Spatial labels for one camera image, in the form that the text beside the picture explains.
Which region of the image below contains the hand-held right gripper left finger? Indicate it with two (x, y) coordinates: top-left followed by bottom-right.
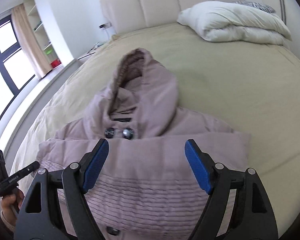
(14, 138), (109, 240)

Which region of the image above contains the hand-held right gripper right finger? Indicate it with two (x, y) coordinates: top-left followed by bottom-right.
(184, 139), (279, 240)

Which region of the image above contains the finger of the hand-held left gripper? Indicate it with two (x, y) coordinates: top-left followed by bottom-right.
(14, 161), (41, 180)

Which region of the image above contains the pink hooded down jacket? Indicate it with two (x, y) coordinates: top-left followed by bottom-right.
(37, 48), (252, 240)

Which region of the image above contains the person's left forearm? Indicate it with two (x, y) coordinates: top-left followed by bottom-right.
(0, 210), (17, 233)

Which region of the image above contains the person's left hand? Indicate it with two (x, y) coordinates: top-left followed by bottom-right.
(0, 187), (25, 218)

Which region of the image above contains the white window ledge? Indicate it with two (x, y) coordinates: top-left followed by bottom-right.
(0, 60), (83, 157)

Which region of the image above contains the bed with beige sheet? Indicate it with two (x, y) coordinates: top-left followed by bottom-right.
(4, 21), (300, 240)

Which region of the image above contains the black framed window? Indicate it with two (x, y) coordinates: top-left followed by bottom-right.
(0, 14), (36, 98)

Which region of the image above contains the white nightstand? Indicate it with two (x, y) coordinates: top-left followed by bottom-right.
(77, 41), (108, 61)

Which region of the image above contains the beige curtain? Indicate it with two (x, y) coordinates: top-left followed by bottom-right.
(11, 6), (53, 78)

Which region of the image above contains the white built-in shelf unit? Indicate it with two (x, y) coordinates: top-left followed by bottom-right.
(23, 0), (62, 70)

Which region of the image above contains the white folded duvet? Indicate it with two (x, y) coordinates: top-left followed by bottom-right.
(177, 1), (293, 46)

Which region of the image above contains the cream padded headboard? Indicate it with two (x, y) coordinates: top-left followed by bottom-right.
(100, 0), (246, 34)

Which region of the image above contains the zebra print pillow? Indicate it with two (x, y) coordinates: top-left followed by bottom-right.
(231, 1), (277, 14)

